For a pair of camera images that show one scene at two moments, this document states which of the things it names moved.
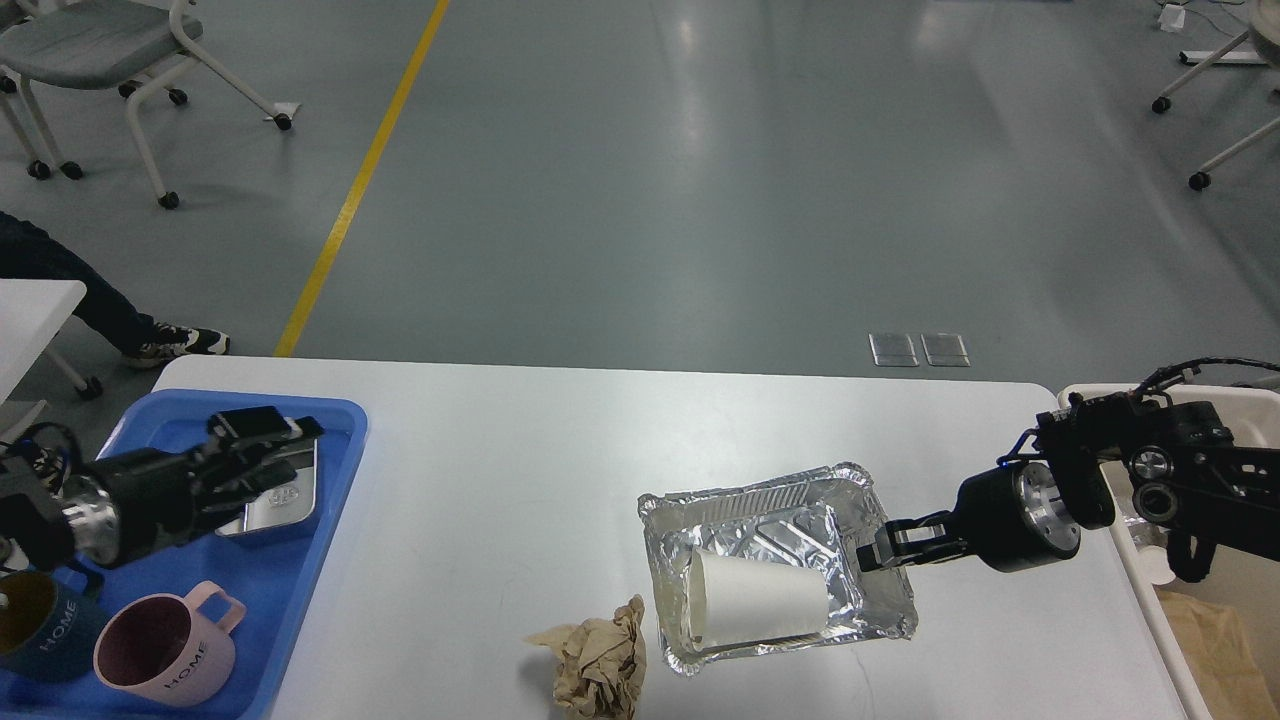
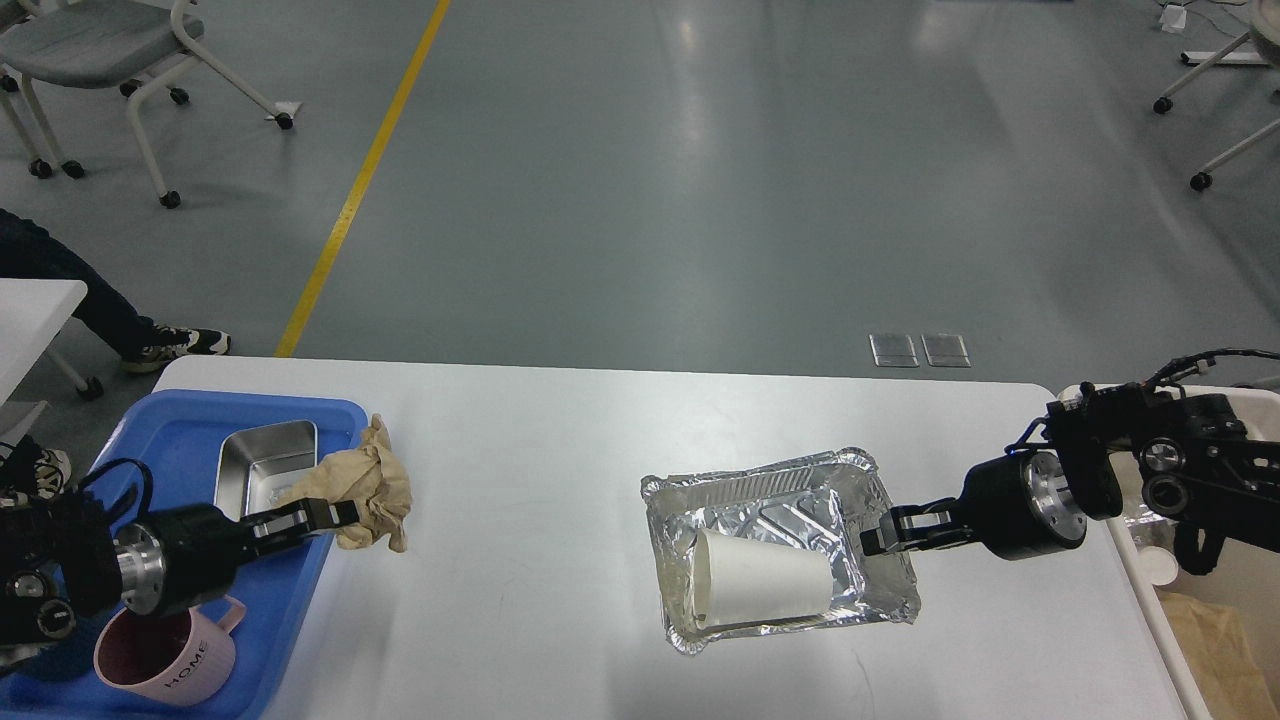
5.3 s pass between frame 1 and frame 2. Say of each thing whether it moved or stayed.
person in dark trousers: stayed
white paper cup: moved
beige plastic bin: stayed
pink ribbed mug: stayed
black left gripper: moved
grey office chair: stayed
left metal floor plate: stayed
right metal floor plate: stayed
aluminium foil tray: moved
